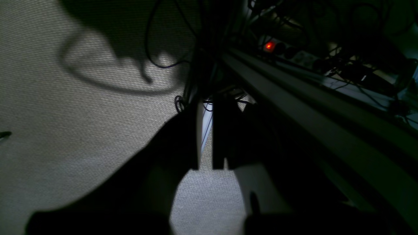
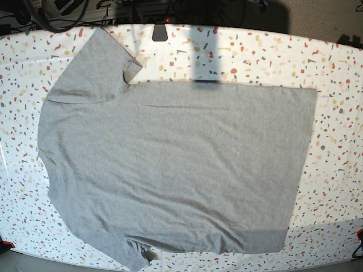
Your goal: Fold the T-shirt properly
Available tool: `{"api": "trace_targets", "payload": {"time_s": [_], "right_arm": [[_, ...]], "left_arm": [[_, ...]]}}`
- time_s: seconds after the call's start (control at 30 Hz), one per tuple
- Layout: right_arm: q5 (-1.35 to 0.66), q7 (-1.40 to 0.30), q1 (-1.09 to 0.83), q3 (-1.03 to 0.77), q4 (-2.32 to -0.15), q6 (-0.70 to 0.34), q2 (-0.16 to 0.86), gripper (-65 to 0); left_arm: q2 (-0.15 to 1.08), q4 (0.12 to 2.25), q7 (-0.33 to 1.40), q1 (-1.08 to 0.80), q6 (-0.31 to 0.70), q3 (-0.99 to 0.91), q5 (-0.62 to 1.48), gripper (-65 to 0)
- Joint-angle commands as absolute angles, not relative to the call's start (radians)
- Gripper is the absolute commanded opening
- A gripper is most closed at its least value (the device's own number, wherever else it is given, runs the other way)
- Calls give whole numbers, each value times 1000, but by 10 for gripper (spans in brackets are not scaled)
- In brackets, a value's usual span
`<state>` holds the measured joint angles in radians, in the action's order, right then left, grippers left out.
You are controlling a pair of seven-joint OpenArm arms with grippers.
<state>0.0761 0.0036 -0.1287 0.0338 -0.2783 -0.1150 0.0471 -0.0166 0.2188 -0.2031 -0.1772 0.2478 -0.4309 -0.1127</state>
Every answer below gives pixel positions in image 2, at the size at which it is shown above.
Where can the grey T-shirt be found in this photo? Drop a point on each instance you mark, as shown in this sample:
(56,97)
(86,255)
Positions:
(178,166)

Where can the terrazzo pattern table cover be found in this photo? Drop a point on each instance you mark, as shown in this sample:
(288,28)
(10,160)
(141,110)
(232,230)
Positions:
(328,208)

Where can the red corner clamp right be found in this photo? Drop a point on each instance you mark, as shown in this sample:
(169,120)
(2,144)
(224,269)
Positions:
(359,235)

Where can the red corner clamp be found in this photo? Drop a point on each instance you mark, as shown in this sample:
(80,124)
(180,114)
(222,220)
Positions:
(359,235)
(6,245)

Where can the red corner clamp left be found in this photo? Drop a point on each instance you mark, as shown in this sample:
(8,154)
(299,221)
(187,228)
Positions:
(6,245)

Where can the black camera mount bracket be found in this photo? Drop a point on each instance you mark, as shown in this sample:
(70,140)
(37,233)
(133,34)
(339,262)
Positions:
(159,33)

